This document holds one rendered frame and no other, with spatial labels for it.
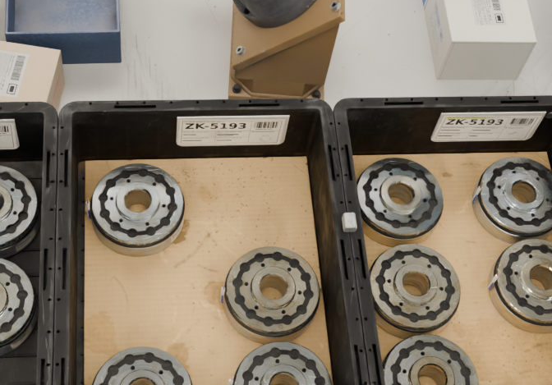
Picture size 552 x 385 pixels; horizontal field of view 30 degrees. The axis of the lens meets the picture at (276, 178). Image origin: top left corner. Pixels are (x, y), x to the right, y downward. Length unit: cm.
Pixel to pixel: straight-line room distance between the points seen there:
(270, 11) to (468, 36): 29
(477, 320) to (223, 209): 31
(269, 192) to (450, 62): 39
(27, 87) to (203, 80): 25
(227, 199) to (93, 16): 42
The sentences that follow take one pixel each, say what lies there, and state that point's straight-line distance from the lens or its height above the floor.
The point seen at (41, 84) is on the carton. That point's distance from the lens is 134.
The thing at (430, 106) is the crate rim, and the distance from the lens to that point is 118.
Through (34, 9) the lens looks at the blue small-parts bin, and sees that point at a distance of 151.
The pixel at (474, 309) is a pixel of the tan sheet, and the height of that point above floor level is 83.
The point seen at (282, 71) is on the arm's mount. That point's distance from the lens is 137.
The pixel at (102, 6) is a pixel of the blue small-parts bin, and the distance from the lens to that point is 151.
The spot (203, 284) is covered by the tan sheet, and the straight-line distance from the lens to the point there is 114.
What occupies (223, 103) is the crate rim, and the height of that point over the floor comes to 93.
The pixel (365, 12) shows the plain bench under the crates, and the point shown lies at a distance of 154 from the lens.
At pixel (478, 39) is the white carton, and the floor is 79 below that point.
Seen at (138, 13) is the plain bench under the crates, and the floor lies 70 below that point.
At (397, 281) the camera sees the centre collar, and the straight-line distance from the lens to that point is 113.
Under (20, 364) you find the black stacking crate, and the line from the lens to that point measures 112.
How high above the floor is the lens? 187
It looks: 59 degrees down
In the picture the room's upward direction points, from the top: 12 degrees clockwise
